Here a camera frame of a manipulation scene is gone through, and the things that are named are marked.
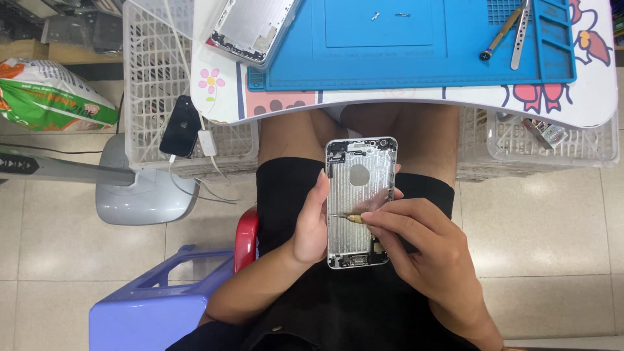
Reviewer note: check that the low white plastic basket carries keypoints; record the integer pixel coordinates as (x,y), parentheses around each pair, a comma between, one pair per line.
(590,144)

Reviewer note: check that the small foil packet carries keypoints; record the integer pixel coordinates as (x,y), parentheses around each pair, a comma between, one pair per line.
(546,132)

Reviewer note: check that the person's left leg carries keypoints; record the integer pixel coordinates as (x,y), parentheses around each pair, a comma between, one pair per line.
(292,136)

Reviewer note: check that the cluttered shelf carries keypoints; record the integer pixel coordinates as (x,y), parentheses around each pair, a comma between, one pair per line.
(63,24)

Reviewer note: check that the silver metal tweezers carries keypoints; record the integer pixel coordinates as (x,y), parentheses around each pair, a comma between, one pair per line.
(519,41)

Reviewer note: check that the lilac plastic stool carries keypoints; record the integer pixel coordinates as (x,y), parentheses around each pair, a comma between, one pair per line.
(141,312)

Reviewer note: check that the white cartoon print lap table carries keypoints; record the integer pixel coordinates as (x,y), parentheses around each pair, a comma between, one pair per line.
(594,97)

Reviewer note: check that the person's right leg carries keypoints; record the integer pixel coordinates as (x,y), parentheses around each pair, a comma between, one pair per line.
(419,141)

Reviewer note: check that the short brass screwdriver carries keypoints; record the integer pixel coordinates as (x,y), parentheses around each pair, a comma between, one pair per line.
(352,218)

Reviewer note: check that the long brass screwdriver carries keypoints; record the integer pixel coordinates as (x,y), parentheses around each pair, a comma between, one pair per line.
(502,31)

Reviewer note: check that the grey standing fan base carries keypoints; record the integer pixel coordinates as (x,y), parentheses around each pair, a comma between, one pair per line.
(141,200)

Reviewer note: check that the person's left hand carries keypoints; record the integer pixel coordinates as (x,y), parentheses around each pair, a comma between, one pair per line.
(309,234)

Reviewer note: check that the red plastic stool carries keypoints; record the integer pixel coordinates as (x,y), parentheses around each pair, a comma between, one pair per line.
(245,239)

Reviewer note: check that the black smartphone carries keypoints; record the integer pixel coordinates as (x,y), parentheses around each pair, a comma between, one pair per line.
(180,126)

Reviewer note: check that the green and white sack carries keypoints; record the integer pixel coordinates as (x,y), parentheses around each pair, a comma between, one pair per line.
(48,97)

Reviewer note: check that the blue silicone repair mat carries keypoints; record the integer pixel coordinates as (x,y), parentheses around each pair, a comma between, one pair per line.
(390,63)

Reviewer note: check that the person's right hand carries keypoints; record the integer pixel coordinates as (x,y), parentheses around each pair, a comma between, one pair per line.
(434,258)

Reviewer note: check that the person's leg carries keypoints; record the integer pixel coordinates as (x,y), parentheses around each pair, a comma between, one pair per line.
(419,141)
(292,136)

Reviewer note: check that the tall white plastic basket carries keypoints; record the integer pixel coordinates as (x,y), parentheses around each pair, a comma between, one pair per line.
(146,87)

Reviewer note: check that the silver phone housing with hole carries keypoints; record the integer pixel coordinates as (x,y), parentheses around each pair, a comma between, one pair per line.
(360,195)

